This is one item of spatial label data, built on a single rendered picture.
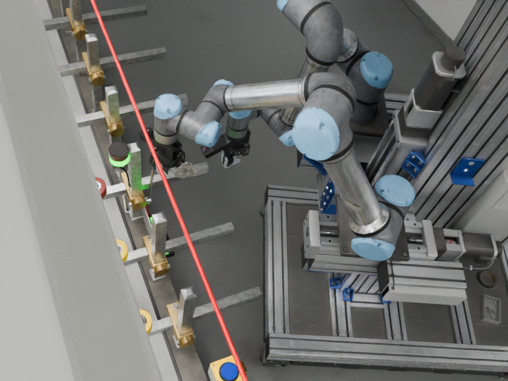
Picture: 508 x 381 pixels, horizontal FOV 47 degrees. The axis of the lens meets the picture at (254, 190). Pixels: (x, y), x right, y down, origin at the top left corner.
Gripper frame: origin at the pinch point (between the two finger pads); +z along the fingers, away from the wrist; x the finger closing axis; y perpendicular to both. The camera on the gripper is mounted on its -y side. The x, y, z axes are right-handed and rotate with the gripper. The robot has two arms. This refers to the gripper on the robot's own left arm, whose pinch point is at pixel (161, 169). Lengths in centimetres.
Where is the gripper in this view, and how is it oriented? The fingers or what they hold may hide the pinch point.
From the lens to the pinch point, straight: 192.4
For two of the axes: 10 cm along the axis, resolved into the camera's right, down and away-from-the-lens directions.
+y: 6.8, 6.7, -3.1
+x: 7.2, -5.1, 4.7
